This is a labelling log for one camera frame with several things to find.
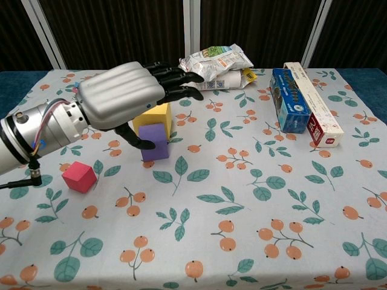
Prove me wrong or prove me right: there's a crumpled silver snack bag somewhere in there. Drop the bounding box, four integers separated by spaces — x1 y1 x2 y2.
178 43 254 84

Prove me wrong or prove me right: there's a black wrist cable with plug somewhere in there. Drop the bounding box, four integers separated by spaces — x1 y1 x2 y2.
0 158 43 190

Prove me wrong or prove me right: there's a small red foam cube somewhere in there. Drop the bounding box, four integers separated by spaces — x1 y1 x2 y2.
62 161 97 193

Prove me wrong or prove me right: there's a long white cardboard box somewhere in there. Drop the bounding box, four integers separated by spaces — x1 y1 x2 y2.
283 62 345 148

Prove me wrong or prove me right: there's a floral tablecloth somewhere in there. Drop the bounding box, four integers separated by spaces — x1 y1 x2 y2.
0 68 387 290

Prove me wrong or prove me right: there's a purple foam cube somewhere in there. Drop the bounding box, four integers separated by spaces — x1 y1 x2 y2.
138 123 170 162

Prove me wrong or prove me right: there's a dark folding screen panel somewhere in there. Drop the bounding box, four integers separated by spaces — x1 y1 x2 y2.
0 0 67 73
22 0 192 71
301 0 387 70
183 0 326 69

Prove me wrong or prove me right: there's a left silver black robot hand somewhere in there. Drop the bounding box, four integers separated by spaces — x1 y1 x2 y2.
75 61 205 151

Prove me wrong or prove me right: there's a white yellow snack packet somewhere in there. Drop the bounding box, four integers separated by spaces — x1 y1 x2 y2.
193 68 258 91

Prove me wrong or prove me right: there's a blue cardboard box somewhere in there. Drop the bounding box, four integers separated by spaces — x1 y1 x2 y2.
270 68 312 134

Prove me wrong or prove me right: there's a large yellow foam cube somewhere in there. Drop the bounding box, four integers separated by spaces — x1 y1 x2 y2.
132 102 172 141

